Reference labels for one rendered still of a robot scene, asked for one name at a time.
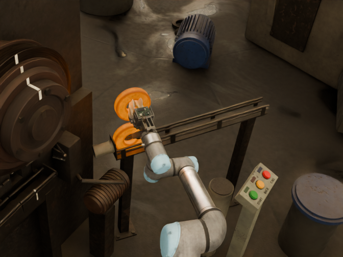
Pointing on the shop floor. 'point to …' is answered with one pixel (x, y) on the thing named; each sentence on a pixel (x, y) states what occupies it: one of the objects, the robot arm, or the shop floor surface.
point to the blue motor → (194, 42)
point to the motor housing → (104, 211)
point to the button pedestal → (248, 214)
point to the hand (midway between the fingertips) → (132, 100)
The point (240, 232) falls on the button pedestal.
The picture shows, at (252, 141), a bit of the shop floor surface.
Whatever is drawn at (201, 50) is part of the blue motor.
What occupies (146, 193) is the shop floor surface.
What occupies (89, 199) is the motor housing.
